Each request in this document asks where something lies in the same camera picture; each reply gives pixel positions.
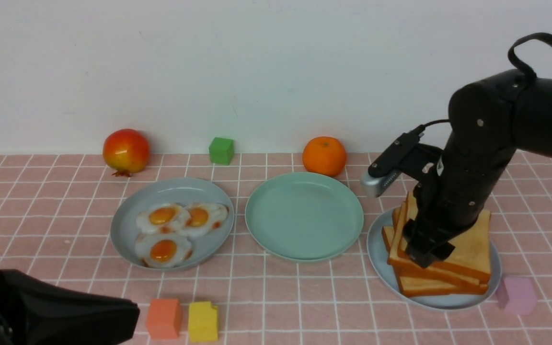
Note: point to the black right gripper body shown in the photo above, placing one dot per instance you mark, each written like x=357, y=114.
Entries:
x=450, y=201

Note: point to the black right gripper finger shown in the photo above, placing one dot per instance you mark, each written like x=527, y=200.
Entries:
x=441, y=252
x=423, y=260

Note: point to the toast slice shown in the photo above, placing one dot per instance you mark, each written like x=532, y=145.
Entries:
x=471, y=251
x=395, y=216
x=397, y=252
x=415, y=282

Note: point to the fried egg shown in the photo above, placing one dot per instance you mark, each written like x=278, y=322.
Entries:
x=203, y=218
x=165, y=218
x=163, y=250

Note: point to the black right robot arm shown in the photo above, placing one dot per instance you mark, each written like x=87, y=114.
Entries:
x=490, y=120

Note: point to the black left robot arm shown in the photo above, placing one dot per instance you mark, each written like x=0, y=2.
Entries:
x=33, y=312

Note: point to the light blue bread plate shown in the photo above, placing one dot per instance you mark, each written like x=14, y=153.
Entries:
x=446, y=303

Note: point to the pink block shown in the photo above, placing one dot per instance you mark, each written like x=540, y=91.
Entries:
x=516, y=295

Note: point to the teal green centre plate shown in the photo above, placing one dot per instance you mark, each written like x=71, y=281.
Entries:
x=304, y=217

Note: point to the orange mandarin fruit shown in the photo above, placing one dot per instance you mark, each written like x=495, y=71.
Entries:
x=324, y=155

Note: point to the yellow block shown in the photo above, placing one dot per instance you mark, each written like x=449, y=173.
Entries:
x=203, y=322

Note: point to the green cube block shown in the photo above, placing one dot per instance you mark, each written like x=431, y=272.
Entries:
x=221, y=151

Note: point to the grey plate with eggs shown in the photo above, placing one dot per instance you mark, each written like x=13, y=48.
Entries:
x=182, y=191

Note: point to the fried egg front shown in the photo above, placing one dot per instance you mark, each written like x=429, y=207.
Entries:
x=163, y=250

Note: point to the orange block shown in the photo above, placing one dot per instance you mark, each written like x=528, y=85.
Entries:
x=164, y=319

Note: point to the red yellow pomegranate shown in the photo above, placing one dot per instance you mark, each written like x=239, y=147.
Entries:
x=126, y=152

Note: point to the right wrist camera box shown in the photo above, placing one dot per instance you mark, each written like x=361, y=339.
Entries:
x=405, y=155

